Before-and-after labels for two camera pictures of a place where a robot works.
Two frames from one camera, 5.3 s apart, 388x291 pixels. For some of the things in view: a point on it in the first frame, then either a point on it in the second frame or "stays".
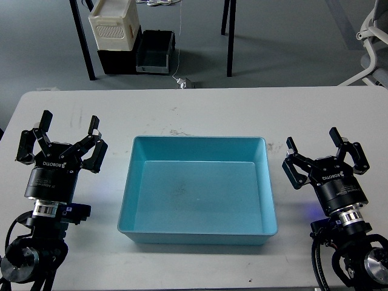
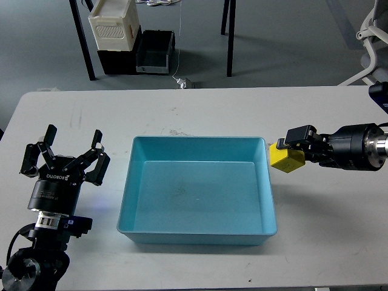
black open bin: (154, 50) stays
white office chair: (374, 31) stays
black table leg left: (83, 39) stays
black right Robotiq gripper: (333, 179) → (359, 147)
